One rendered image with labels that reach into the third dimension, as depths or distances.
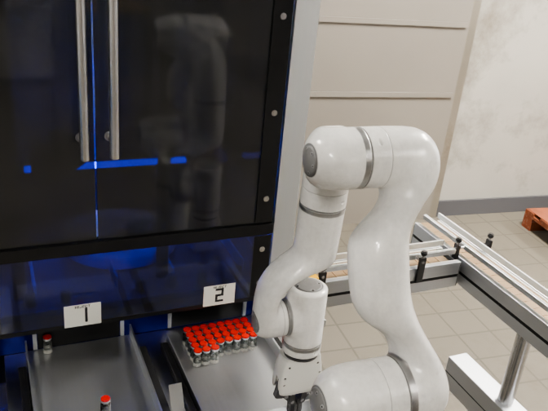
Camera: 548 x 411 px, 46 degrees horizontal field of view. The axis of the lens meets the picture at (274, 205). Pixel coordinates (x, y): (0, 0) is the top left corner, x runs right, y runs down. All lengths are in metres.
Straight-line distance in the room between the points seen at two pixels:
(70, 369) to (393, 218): 0.95
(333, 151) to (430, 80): 3.43
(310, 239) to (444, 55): 3.25
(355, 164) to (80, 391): 0.91
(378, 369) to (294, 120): 0.70
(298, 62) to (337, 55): 2.54
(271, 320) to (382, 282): 0.34
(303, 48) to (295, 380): 0.74
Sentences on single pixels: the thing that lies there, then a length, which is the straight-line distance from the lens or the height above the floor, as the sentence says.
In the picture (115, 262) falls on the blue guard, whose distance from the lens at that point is 1.57.
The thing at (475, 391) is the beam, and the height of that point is 0.52.
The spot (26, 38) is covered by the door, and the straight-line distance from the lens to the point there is 1.38.
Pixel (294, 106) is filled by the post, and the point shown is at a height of 1.52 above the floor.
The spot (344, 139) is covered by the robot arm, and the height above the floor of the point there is 1.63.
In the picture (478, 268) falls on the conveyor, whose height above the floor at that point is 0.93.
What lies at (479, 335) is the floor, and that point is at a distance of 3.64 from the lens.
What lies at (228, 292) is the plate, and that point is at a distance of 1.70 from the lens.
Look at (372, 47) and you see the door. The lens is 4.14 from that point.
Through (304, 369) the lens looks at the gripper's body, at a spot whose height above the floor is 1.04.
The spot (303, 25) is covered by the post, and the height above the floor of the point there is 1.70.
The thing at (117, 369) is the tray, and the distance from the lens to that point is 1.68.
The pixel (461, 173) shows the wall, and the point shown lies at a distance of 4.86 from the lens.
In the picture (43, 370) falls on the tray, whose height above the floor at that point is 0.88.
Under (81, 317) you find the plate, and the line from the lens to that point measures 1.63.
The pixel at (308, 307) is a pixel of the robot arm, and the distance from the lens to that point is 1.34.
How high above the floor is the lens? 1.94
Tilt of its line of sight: 25 degrees down
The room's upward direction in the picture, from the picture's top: 6 degrees clockwise
